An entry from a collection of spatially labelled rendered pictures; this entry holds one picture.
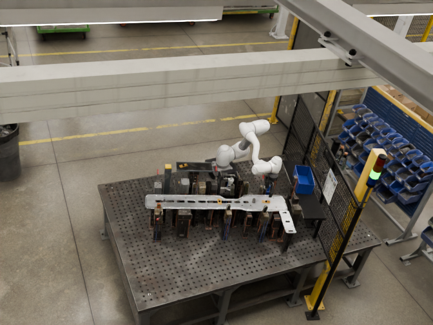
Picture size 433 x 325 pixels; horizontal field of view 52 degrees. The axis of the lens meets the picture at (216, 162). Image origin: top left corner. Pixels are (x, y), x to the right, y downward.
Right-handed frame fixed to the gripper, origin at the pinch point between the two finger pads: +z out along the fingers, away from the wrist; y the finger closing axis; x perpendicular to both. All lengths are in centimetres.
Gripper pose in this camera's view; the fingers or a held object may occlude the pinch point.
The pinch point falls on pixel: (269, 191)
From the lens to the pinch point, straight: 436.8
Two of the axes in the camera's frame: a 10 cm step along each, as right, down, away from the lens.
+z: -1.2, 7.9, 6.0
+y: 1.2, 6.2, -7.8
